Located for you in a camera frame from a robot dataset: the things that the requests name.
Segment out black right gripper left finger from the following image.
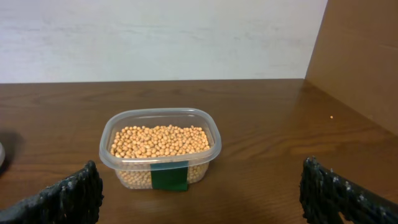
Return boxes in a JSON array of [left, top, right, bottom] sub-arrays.
[[1, 161, 104, 224]]

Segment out soybeans in container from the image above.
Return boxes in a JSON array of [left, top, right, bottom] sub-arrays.
[[110, 124, 210, 159]]

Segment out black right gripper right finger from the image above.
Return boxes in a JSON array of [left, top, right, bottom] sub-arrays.
[[299, 157, 397, 224]]

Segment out white digital kitchen scale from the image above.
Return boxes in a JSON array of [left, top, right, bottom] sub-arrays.
[[0, 143, 6, 166]]

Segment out green tape label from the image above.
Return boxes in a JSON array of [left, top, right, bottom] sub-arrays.
[[150, 161, 188, 191]]

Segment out clear plastic container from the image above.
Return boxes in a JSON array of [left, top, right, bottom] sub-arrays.
[[99, 108, 222, 191]]

